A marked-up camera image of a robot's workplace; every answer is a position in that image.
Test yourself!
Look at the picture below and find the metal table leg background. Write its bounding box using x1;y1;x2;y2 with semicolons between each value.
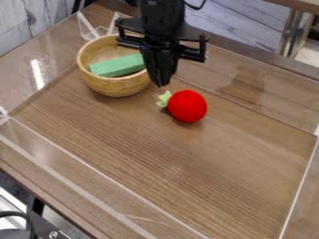
279;9;315;59

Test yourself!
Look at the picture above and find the clear acrylic corner bracket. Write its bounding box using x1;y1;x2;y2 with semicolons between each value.
77;11;121;41

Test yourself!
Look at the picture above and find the black cable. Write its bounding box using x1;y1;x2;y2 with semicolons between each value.
0;211;37;239

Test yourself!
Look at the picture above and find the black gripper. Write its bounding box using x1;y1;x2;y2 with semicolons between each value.
115;17;210;88

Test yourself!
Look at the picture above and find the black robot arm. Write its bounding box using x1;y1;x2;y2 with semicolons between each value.
115;0;210;88

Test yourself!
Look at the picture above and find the green foam block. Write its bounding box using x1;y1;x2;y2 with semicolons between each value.
89;53;145;77

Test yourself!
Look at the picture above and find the black table frame leg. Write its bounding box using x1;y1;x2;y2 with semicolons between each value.
29;198;70;239

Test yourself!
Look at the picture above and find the red plush fruit green leaf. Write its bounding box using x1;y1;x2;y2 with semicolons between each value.
158;90;209;123

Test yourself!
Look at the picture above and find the wooden bowl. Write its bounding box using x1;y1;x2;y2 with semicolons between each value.
78;35;151;97

